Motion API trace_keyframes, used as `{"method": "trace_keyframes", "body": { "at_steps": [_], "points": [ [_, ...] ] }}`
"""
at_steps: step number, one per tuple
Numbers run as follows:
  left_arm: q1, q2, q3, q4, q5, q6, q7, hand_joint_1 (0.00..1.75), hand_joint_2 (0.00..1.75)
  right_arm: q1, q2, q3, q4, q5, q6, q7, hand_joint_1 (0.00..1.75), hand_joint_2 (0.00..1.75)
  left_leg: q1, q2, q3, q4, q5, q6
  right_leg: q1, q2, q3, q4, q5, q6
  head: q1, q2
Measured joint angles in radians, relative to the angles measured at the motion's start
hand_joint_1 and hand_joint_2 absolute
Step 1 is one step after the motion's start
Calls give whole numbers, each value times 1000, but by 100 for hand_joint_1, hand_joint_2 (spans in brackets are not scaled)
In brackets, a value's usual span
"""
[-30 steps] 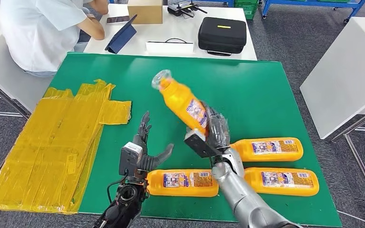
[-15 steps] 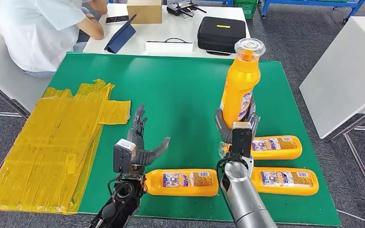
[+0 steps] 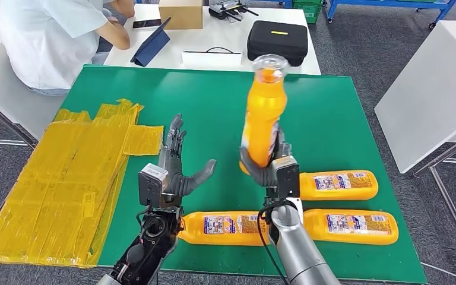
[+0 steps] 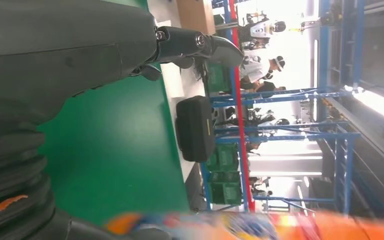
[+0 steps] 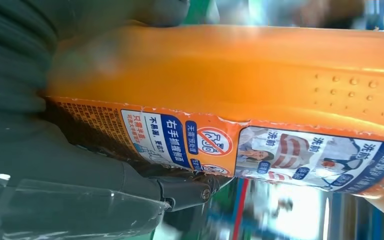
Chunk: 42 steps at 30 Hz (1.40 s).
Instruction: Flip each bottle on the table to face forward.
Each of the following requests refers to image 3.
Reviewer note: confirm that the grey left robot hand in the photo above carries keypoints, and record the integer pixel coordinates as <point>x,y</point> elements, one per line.
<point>173,173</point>

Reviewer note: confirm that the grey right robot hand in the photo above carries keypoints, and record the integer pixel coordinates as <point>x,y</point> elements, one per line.
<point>257,175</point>

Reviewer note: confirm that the orange detergent bottle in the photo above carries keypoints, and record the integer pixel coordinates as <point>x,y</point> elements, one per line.
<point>350,238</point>
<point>263,114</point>
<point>342,195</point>
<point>224,240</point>

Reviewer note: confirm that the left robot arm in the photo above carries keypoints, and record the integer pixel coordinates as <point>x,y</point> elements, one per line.
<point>149,244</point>

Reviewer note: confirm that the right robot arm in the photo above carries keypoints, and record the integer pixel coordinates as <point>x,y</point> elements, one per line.
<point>295,248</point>

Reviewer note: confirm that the green table mat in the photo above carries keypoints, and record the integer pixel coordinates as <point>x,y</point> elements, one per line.
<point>330,130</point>

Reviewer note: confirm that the yellow wrapped flat cardboard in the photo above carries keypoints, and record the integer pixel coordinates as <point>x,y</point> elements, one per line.
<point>55,188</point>

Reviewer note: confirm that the white flat box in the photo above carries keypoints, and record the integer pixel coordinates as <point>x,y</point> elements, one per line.
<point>212,59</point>

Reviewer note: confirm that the navy tablet cover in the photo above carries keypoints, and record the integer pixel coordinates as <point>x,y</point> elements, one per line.
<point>151,49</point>

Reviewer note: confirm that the black carrying case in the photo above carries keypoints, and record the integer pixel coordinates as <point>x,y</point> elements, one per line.
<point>277,45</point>

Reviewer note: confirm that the white desk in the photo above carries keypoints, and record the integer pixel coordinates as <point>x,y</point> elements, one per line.
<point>39,114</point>

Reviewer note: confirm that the black smartphone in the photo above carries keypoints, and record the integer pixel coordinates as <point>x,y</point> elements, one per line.
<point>146,24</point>

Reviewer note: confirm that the brown cardboard box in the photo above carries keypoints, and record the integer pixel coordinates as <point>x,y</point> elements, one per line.
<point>180,15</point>

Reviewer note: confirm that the black remote controller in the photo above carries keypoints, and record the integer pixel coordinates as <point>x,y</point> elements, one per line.
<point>224,10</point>

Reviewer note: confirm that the green plastic crate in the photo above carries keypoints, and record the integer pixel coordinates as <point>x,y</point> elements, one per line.
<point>308,11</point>

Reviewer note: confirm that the person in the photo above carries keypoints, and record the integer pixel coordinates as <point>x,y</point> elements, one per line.
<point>47,39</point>

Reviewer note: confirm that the white side table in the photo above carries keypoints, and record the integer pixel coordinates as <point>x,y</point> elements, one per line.
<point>428,98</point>

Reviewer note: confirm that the blue metal rack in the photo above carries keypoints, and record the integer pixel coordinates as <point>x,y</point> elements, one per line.
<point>409,3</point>

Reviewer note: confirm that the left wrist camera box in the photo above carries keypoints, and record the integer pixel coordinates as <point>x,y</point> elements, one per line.
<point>151,185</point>

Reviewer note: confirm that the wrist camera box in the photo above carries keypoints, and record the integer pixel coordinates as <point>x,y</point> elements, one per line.
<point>287,177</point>
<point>151,185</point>

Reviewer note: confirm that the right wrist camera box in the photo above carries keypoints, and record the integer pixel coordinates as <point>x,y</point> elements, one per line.
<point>287,177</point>

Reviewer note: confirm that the metal table leg frame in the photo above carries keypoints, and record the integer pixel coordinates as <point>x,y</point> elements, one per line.
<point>432,171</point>

